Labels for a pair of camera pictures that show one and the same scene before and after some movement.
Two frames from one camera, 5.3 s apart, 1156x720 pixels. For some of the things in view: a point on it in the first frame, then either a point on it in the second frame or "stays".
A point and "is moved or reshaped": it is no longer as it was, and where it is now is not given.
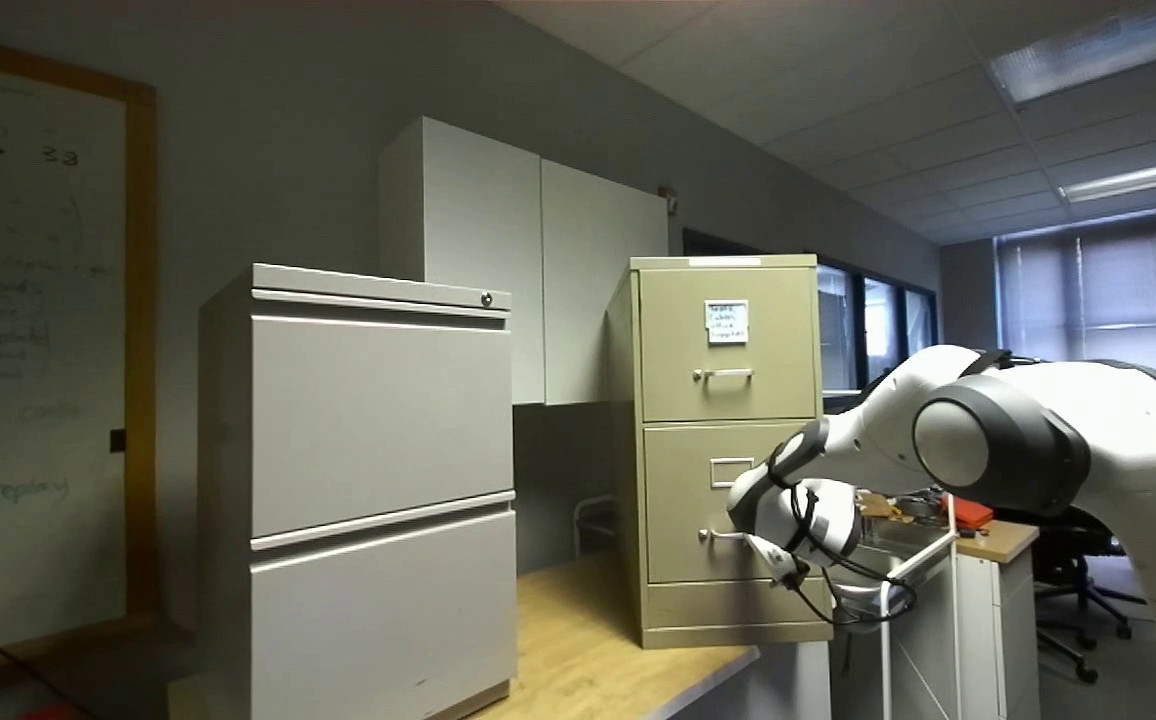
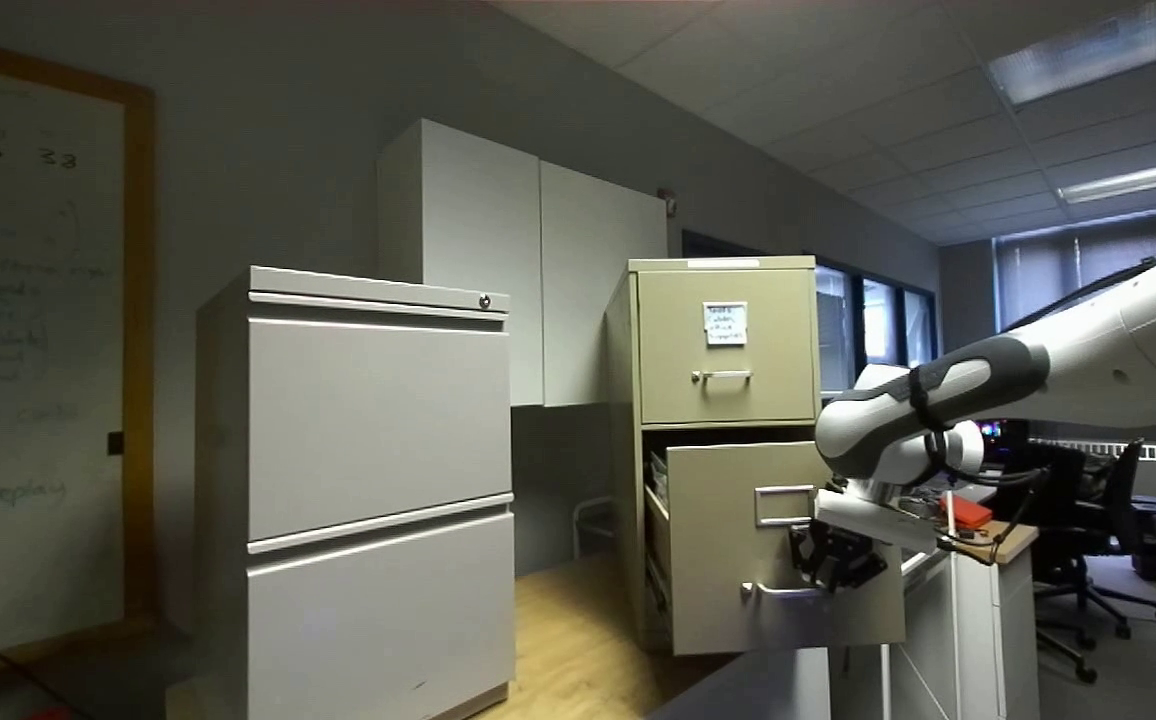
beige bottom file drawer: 686,497 is moved or reshaped
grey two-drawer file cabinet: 354,497 stays
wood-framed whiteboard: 48,347 stays
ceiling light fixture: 1142,176 stays
